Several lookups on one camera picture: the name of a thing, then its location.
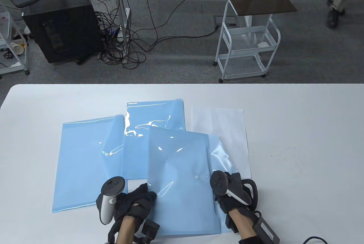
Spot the person's right hand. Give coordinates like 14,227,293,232
213,172,258,215

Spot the person's left hand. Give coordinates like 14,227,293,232
114,183,157,224

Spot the blue plastic snap folder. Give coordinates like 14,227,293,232
52,115,127,213
122,99,186,180
147,127,238,236

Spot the white paper sheet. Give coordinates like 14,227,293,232
190,107,253,178

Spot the black right forearm pack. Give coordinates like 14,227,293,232
252,215,281,244

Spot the person's right forearm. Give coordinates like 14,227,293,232
229,207,259,241

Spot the person's left forearm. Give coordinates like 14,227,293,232
115,216,137,244

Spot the black and white right controller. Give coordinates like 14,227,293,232
210,170,252,206

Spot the black and white controller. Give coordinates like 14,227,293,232
210,170,252,206
96,176,127,225

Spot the black and white left controller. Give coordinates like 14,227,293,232
96,176,127,225

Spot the small white rolling cart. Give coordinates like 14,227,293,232
0,5,30,80

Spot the black computer tower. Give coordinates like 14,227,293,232
22,0,105,64

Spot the paper cup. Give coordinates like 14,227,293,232
10,41,25,56

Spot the aluminium desk leg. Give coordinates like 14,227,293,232
107,0,131,64

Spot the white cart with brown top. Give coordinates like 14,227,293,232
215,0,298,83

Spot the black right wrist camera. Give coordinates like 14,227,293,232
225,213,239,234

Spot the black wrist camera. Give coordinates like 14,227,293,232
141,219,160,240
225,213,239,234

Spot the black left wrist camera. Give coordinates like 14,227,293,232
141,219,160,240

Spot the long black floor cable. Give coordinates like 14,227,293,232
132,0,222,53

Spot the tangle of black cables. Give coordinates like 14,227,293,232
94,11,147,70

